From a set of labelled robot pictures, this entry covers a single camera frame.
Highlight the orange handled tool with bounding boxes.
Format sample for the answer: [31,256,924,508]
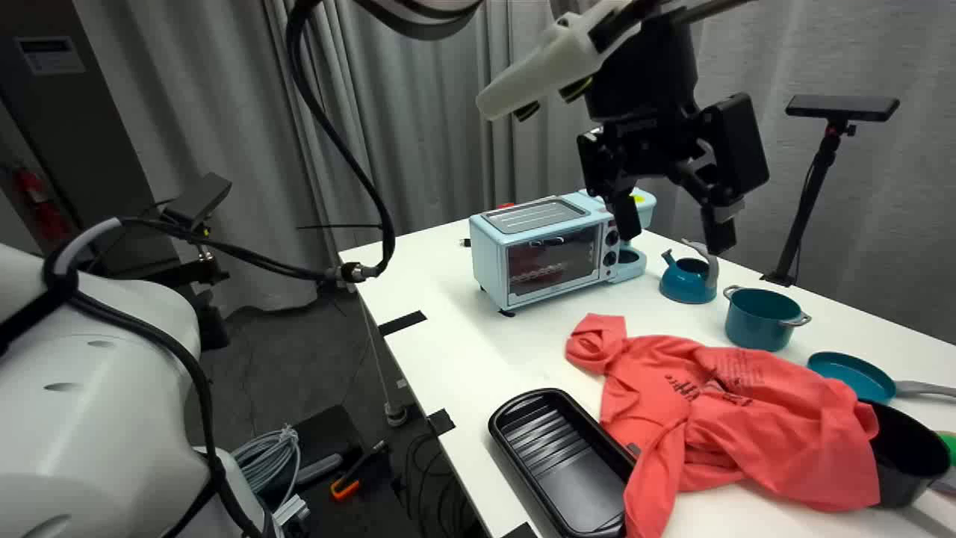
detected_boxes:
[325,435,392,501]

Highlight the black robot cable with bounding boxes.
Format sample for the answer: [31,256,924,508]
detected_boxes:
[43,0,401,538]

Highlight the teal toy pot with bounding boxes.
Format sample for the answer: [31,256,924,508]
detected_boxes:
[721,281,812,353]

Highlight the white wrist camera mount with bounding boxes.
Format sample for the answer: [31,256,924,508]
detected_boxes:
[476,8,639,124]

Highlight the teal toy frying pan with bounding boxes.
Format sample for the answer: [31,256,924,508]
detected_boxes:
[803,349,956,407]

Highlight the black ridged grill tray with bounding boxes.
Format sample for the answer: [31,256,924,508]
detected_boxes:
[488,384,639,538]

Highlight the light blue toaster oven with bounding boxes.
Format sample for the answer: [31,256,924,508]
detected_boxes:
[466,189,652,316]

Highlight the teal toy kettle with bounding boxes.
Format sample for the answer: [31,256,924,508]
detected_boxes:
[658,238,723,308]

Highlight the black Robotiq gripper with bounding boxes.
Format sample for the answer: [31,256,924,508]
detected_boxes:
[576,42,772,256]

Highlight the long black tape strip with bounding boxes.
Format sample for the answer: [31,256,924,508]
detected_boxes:
[378,308,431,338]

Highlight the grey curtain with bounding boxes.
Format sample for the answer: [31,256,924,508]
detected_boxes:
[71,0,956,341]

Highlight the black stereo camera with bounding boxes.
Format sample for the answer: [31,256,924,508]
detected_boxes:
[785,93,902,124]
[159,172,236,242]

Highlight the black tripod stand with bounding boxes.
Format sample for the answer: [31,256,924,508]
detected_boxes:
[761,115,862,286]

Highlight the red cloth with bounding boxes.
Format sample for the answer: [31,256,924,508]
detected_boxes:
[566,310,885,538]

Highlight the grey cable bundle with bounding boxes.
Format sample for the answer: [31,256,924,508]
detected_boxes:
[234,426,310,531]

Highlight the red fire extinguisher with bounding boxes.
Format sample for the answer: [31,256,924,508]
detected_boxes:
[12,160,53,247]

